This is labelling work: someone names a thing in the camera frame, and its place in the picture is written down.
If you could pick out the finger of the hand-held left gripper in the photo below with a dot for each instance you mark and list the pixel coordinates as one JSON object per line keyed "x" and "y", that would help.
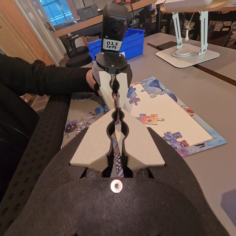
{"x": 123, "y": 84}
{"x": 105, "y": 86}

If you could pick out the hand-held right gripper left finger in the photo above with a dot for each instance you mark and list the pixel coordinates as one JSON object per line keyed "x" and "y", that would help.
{"x": 90, "y": 147}

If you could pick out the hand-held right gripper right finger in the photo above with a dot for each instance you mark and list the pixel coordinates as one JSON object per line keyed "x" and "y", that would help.
{"x": 143, "y": 147}

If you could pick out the dark blue whale face piece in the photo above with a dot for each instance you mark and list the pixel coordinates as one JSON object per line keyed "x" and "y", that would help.
{"x": 131, "y": 92}

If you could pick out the blue striped coral puzzle piece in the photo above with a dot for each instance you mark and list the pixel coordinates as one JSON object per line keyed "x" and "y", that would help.
{"x": 135, "y": 100}

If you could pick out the orange pufferfish puzzle piece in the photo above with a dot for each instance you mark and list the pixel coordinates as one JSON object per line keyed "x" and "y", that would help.
{"x": 149, "y": 119}

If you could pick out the blue bubble coral puzzle piece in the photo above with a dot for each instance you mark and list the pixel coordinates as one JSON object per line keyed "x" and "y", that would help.
{"x": 173, "y": 138}

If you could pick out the ocean jigsaw puzzle frame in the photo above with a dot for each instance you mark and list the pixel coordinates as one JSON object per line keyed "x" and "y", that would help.
{"x": 175, "y": 118}

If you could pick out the person's left hand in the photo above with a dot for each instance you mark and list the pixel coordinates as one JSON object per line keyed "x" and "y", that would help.
{"x": 90, "y": 79}

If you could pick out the blue object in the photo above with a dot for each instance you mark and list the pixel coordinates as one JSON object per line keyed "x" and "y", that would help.
{"x": 132, "y": 42}

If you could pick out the black urchin eye puzzle piece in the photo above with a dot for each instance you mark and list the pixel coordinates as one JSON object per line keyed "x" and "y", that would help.
{"x": 71, "y": 128}

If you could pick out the black white spotted puzzle piece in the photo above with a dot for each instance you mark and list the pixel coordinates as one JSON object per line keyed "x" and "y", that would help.
{"x": 90, "y": 119}

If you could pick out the joined blue whale puzzle pieces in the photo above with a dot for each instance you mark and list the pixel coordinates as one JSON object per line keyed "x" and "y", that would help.
{"x": 153, "y": 88}

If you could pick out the black office chair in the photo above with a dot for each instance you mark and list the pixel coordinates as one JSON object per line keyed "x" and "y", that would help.
{"x": 77, "y": 51}

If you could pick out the wooden background desk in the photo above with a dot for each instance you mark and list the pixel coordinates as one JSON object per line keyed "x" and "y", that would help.
{"x": 83, "y": 25}

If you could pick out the dark perforated panel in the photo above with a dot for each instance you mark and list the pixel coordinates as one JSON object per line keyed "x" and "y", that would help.
{"x": 46, "y": 119}

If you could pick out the grey case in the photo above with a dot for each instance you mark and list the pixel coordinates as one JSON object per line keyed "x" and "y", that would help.
{"x": 87, "y": 12}

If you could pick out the white rounded board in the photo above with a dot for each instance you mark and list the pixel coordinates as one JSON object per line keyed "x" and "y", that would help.
{"x": 184, "y": 59}

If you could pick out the cardboard box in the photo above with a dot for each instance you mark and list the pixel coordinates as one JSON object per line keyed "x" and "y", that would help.
{"x": 27, "y": 98}

